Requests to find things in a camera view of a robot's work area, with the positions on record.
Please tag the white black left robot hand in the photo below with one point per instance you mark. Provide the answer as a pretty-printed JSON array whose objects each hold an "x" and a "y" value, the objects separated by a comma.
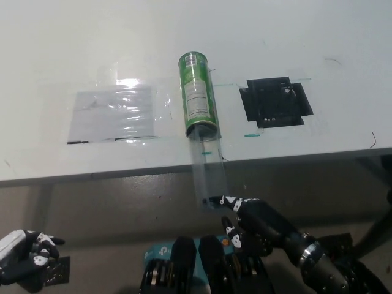
[{"x": 21, "y": 260}]

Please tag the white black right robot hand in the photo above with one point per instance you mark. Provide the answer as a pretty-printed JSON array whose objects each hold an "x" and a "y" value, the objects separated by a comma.
[{"x": 263, "y": 223}]

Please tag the black tape square patch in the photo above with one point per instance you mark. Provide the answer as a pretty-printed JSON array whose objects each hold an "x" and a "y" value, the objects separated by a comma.
[{"x": 274, "y": 102}]

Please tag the green cylindrical chips can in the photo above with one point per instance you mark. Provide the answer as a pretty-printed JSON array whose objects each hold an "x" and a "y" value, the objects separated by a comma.
[{"x": 197, "y": 92}]

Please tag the clear plastic film sheet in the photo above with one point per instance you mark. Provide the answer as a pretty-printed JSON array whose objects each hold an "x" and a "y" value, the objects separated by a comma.
[{"x": 161, "y": 98}]

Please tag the small teal tape strip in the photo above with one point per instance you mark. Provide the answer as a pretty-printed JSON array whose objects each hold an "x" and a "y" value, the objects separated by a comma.
[{"x": 252, "y": 135}]

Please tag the teal cardboard router box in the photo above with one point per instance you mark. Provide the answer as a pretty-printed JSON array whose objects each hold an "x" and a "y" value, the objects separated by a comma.
[{"x": 159, "y": 252}]

